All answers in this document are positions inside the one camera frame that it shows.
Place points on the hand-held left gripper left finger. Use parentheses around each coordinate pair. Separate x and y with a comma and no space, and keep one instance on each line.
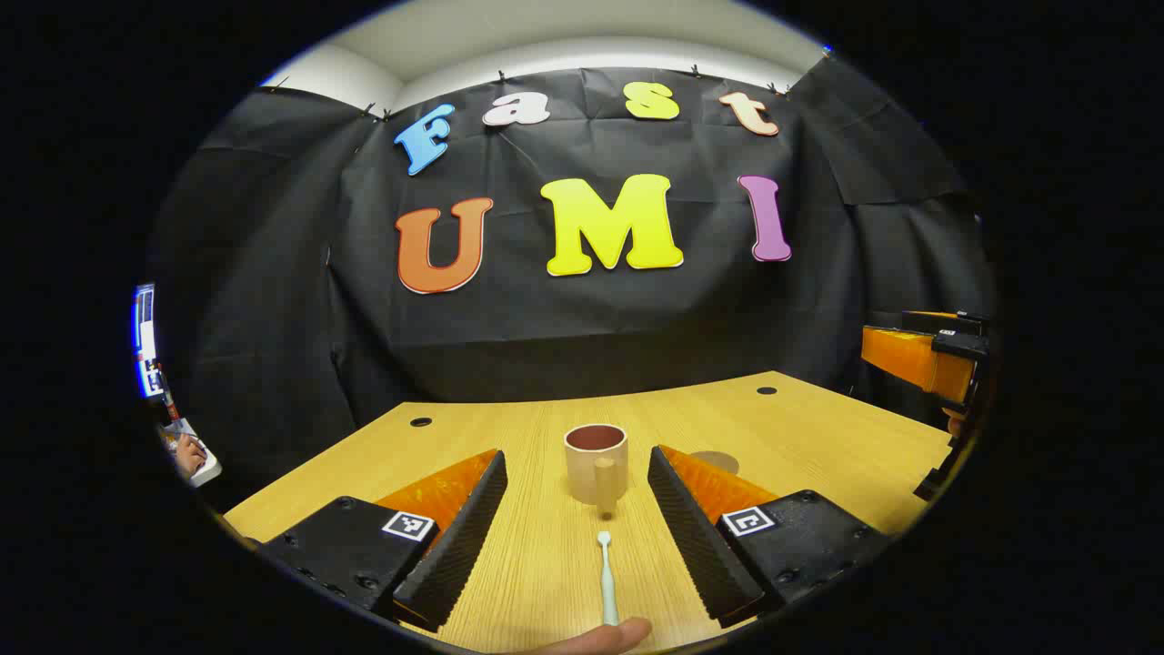
(464,546)

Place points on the beige cup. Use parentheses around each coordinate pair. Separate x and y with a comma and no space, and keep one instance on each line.
(582,473)

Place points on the pale green toothbrush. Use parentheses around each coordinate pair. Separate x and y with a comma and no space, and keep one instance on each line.
(607,582)

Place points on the wooden desktop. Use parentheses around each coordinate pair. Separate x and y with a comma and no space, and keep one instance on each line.
(546,564)

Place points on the round brown coaster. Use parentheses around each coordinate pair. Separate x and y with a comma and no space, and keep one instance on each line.
(718,460)

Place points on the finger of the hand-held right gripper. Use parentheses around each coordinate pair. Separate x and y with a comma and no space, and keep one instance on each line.
(909,359)

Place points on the white keyboard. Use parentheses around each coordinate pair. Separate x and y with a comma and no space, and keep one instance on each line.
(209,468)

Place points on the red bottle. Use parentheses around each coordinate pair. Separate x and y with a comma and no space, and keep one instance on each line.
(170,400)

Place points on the black backdrop cloth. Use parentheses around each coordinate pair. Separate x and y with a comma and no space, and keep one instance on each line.
(637,318)

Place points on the computer monitor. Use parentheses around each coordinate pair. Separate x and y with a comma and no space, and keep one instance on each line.
(145,337)

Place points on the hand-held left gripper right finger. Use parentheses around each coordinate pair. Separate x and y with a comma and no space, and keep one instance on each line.
(691,537)

